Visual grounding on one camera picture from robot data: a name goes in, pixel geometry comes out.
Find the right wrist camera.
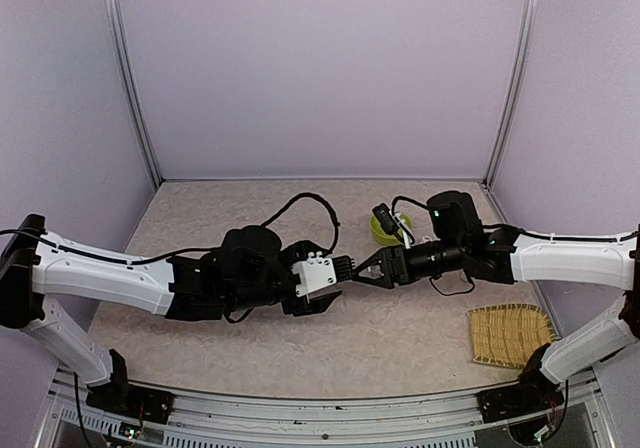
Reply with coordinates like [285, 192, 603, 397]
[372, 203, 415, 248]

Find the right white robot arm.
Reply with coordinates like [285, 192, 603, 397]
[353, 190, 639, 412]

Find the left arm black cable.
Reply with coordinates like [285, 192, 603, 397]
[262, 192, 341, 259]

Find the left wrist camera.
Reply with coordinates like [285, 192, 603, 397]
[291, 252, 355, 298]

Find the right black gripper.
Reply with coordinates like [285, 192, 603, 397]
[350, 237, 467, 290]

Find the aluminium frame post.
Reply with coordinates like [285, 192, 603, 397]
[483, 0, 539, 191]
[104, 0, 164, 191]

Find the right aluminium frame post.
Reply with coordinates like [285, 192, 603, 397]
[483, 0, 539, 191]

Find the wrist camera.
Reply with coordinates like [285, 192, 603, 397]
[291, 252, 355, 298]
[372, 203, 415, 248]

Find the aluminium front rail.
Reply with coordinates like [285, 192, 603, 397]
[32, 365, 619, 448]

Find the woven bamboo tray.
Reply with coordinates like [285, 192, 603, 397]
[468, 303, 558, 369]

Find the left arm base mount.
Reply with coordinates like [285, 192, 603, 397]
[86, 349, 175, 425]

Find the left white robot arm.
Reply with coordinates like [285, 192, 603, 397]
[1, 214, 353, 413]

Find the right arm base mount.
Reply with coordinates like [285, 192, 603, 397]
[477, 371, 565, 423]

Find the green plastic bowl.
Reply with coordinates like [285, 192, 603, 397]
[369, 213, 413, 246]

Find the left aluminium frame post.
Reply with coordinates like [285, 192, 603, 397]
[104, 0, 164, 191]

